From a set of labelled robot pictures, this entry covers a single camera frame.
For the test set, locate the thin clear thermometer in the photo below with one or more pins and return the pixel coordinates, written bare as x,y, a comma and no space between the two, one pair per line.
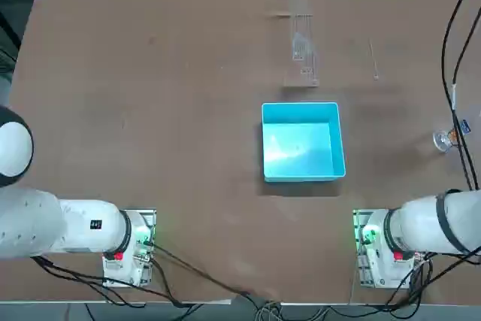
374,63

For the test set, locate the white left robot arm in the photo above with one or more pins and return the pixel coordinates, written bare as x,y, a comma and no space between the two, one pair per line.
75,231

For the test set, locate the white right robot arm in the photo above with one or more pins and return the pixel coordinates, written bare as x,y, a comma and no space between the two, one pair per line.
421,227

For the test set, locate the clear acrylic stepped rack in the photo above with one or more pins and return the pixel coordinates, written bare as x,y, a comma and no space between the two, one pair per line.
300,46

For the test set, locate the blue plastic bin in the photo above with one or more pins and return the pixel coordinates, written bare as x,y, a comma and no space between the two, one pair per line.
300,144

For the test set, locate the clear bottle with blue cap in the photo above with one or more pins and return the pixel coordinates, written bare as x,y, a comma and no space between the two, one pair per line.
443,140

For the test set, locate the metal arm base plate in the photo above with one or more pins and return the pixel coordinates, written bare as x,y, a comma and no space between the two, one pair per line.
149,215
359,272

